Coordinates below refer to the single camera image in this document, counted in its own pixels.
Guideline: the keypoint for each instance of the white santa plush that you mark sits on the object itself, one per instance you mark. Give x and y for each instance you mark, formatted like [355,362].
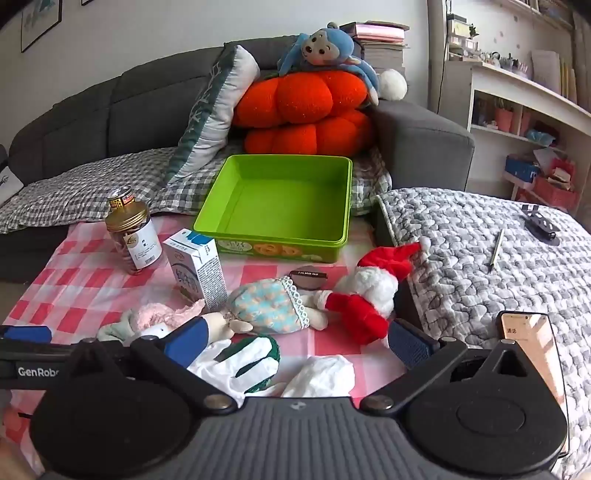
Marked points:
[369,281]

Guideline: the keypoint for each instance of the stack of books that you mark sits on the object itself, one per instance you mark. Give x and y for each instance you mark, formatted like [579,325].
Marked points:
[383,50]

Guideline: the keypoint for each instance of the grey quilted cover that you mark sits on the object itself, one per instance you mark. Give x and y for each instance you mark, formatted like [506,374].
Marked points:
[461,240]

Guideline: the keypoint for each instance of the grey checked blanket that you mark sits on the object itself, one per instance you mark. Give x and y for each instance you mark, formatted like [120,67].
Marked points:
[69,189]

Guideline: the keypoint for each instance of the white milk carton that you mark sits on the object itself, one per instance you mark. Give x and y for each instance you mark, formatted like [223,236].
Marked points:
[194,272]

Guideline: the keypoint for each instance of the red basket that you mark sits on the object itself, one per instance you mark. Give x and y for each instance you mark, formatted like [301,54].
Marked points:
[556,191]

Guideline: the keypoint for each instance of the pink plant pot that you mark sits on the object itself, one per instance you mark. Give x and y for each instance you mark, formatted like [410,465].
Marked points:
[504,117]

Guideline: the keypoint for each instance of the rag doll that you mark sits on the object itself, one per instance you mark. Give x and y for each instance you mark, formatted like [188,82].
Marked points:
[268,304]

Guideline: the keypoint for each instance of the orange pumpkin cushion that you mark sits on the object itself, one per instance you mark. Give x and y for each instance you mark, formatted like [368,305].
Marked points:
[300,97]
[323,136]

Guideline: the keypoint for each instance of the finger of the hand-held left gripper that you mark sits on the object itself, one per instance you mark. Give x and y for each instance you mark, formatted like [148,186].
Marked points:
[23,333]

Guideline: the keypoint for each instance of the brown round pad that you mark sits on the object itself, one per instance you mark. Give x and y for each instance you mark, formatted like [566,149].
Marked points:
[307,283]

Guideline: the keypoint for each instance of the white shelf unit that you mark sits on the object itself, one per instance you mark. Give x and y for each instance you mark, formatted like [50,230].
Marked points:
[531,87]

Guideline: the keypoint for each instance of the gold smartphone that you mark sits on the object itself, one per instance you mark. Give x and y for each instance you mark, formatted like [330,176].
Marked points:
[526,330]

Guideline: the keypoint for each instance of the white cloth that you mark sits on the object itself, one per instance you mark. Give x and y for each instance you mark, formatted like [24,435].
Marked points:
[318,376]

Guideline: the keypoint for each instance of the white glove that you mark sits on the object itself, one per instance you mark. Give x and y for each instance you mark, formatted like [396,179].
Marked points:
[240,360]

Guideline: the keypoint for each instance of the small black printed bar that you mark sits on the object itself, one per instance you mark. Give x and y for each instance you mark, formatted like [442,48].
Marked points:
[308,274]

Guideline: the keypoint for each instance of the pink checked tablecloth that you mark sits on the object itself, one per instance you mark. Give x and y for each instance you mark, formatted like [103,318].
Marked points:
[83,281]

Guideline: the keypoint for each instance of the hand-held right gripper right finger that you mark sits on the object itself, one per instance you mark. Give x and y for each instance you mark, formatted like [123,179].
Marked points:
[408,344]

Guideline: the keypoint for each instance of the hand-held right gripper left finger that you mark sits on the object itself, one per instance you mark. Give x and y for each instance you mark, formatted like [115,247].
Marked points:
[191,334]

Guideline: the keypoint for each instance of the green and white pillow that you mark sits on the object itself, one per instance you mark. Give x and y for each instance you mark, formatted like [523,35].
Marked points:
[207,115]

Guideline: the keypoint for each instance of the grey sofa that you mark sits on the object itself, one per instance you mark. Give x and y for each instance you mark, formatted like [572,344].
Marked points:
[92,106]

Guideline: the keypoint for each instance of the glass cookie jar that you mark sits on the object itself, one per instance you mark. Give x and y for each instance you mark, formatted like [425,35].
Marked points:
[138,244]

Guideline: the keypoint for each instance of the blue box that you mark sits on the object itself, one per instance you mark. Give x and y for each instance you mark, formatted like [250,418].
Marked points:
[521,168]

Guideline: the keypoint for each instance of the pink knitted soft toy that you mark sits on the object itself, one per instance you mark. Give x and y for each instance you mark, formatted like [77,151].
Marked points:
[157,314]

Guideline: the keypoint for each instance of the blue monkey plush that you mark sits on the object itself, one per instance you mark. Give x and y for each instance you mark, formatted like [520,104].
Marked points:
[323,46]

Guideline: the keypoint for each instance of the white printed cushion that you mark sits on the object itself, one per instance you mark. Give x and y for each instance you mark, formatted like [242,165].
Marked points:
[8,180]

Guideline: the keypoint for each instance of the thin pen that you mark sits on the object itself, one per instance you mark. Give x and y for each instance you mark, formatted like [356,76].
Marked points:
[497,249]

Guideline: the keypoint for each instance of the green plastic box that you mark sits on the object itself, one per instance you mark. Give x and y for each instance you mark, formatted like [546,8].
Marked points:
[277,198]

